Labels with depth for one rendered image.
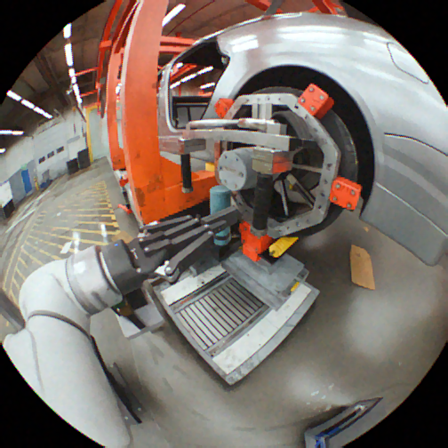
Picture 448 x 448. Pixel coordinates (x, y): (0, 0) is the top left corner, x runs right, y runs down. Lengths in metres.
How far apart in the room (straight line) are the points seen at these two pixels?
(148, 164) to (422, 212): 1.16
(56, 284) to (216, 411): 0.92
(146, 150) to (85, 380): 0.81
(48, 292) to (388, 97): 0.88
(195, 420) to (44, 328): 0.92
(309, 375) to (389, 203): 0.94
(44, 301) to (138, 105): 0.78
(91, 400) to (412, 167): 0.79
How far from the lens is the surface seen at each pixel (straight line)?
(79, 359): 0.19
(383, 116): 0.66
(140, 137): 0.82
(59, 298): 0.23
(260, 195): 0.35
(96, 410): 0.17
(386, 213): 0.67
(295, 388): 1.07
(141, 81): 0.86
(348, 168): 0.58
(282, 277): 1.02
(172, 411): 1.05
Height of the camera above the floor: 0.99
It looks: 34 degrees down
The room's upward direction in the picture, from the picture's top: straight up
